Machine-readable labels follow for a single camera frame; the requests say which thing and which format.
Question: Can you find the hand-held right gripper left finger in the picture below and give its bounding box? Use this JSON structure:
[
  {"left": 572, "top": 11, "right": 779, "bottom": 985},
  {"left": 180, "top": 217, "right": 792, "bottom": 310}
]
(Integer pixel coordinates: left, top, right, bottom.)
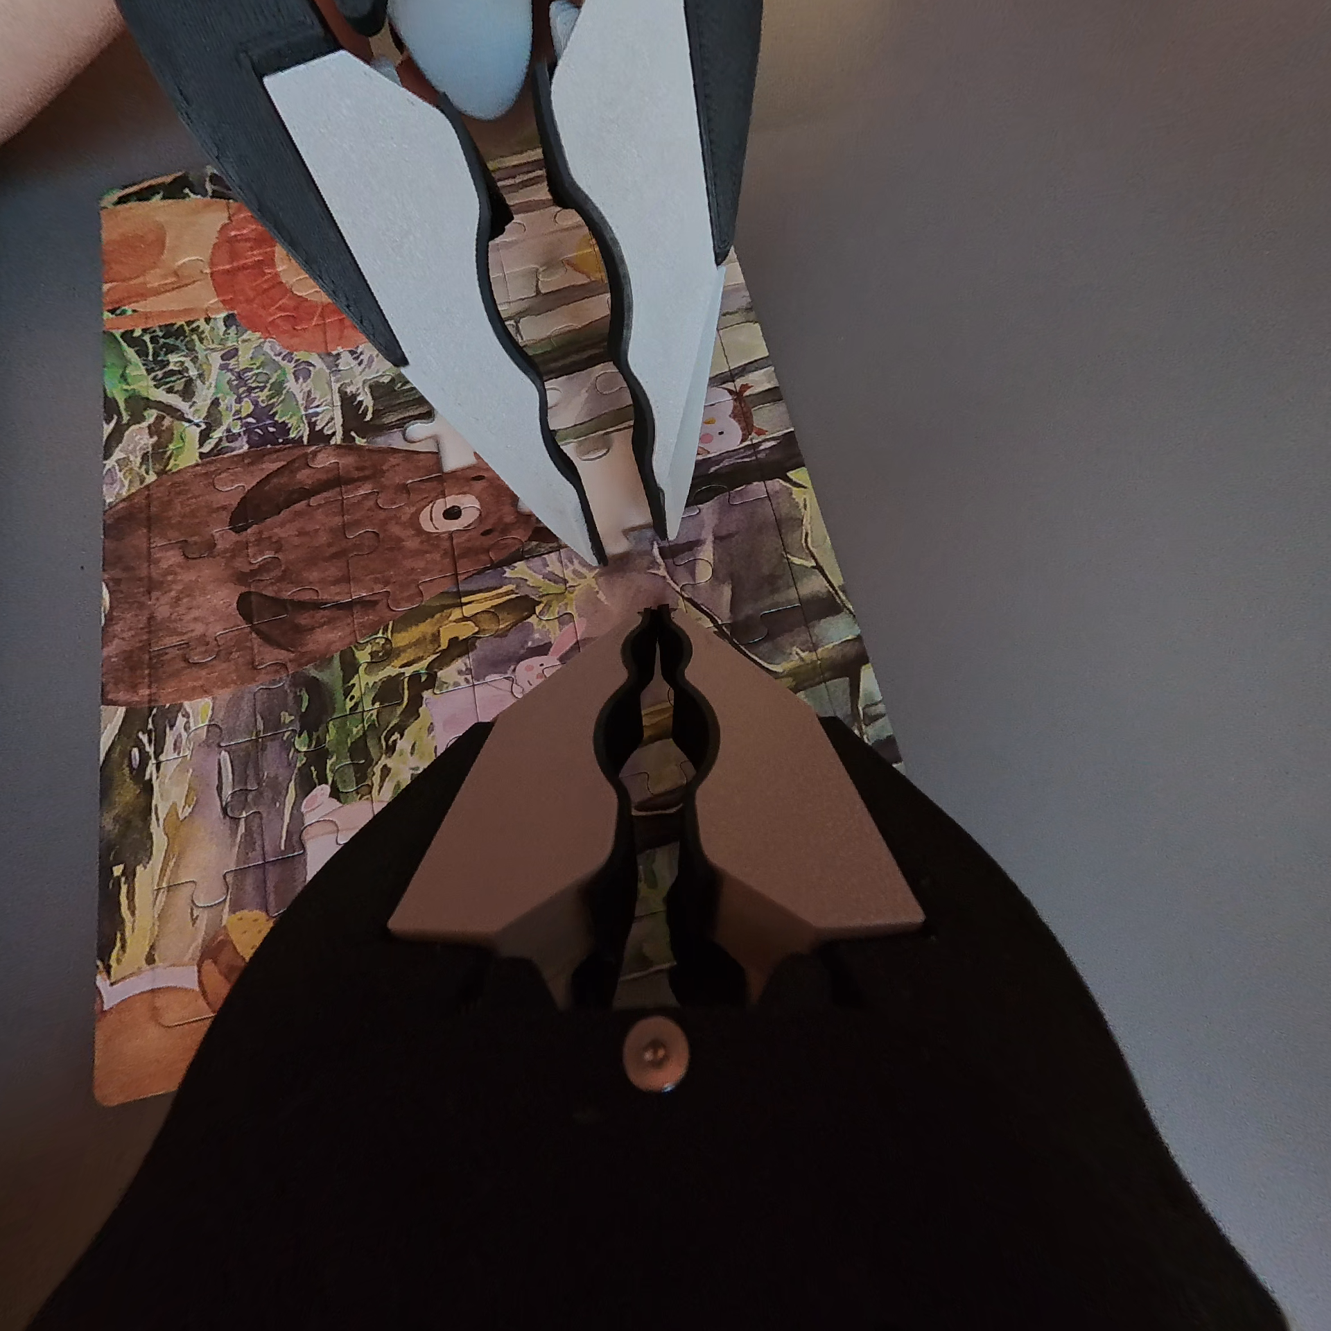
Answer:
[{"left": 386, "top": 612, "right": 659, "bottom": 1008}]

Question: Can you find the animal jigsaw puzzle board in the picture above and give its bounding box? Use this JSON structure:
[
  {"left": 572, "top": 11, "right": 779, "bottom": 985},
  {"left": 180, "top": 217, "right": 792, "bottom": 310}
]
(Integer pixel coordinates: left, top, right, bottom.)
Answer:
[{"left": 92, "top": 166, "right": 906, "bottom": 1109}]

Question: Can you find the person's left forearm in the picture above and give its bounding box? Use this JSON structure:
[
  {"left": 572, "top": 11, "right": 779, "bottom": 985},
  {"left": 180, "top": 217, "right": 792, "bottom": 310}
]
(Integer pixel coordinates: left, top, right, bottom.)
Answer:
[{"left": 0, "top": 0, "right": 126, "bottom": 141}]

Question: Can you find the grey desk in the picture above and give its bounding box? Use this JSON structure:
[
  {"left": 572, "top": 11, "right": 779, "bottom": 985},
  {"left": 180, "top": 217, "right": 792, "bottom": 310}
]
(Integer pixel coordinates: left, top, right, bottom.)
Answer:
[{"left": 0, "top": 0, "right": 1331, "bottom": 1331}]

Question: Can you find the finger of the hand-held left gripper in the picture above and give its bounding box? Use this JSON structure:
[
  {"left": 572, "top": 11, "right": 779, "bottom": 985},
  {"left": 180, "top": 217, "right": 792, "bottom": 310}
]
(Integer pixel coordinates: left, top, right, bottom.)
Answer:
[
  {"left": 532, "top": 0, "right": 724, "bottom": 543},
  {"left": 261, "top": 55, "right": 610, "bottom": 567}
]

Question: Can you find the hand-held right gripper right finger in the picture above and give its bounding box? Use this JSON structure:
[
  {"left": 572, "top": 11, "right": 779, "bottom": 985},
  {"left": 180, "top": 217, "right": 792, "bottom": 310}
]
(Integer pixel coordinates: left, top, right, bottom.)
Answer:
[{"left": 660, "top": 610, "right": 927, "bottom": 1008}]

